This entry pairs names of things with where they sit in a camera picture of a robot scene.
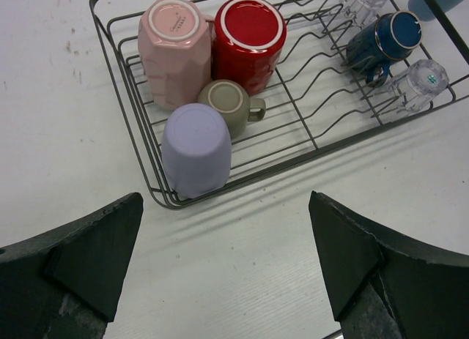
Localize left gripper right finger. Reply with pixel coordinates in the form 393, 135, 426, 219
309, 192, 468, 338

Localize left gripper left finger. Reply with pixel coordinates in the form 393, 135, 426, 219
1, 193, 143, 338

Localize lilac plastic tumbler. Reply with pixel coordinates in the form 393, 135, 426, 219
161, 103, 232, 198

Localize small beige mug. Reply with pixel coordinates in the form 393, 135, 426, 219
197, 79, 266, 140

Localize pink faceted mug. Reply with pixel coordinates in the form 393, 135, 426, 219
138, 0, 214, 111

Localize red ceramic mug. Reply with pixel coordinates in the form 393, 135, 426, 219
212, 0, 287, 95

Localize clear glass near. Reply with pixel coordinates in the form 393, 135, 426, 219
384, 59, 449, 113

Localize clear glass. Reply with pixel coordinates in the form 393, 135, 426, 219
384, 59, 449, 113
339, 0, 387, 28

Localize dark blue mug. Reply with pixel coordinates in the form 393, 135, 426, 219
346, 10, 422, 87

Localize clear glass far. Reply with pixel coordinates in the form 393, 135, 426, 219
339, 0, 387, 28

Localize grey wire dish rack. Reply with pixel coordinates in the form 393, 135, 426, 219
89, 0, 468, 210

